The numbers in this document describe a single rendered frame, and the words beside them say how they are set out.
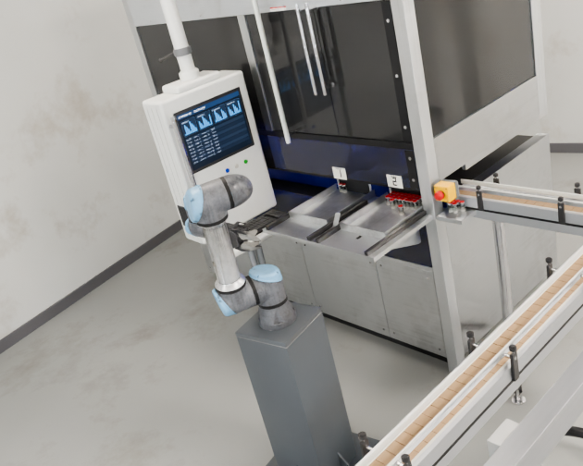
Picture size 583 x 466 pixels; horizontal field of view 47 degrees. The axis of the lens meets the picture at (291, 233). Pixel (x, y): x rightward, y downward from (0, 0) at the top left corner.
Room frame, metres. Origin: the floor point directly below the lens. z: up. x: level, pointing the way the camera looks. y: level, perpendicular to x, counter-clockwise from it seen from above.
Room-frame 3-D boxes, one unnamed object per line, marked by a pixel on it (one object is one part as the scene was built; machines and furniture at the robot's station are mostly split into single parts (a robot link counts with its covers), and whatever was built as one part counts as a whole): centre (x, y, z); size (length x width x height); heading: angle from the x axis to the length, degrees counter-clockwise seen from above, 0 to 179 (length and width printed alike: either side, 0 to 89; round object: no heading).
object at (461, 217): (2.57, -0.72, 0.87); 0.14 x 0.13 x 0.02; 127
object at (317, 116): (3.17, -0.19, 1.51); 0.47 x 0.01 x 0.59; 37
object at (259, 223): (3.09, 0.19, 0.82); 0.40 x 0.14 x 0.02; 125
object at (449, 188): (2.55, -0.68, 1.00); 0.08 x 0.07 x 0.07; 127
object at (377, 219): (2.68, -0.43, 0.90); 0.34 x 0.26 x 0.04; 127
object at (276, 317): (2.22, 0.13, 0.84); 0.15 x 0.15 x 0.10
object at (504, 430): (1.61, -0.50, 0.50); 0.12 x 0.05 x 0.09; 127
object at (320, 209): (2.95, -0.22, 0.90); 0.34 x 0.26 x 0.04; 127
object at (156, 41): (3.99, 0.44, 1.51); 0.48 x 0.01 x 0.59; 37
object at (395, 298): (3.70, -0.39, 0.44); 2.06 x 1.00 x 0.88; 37
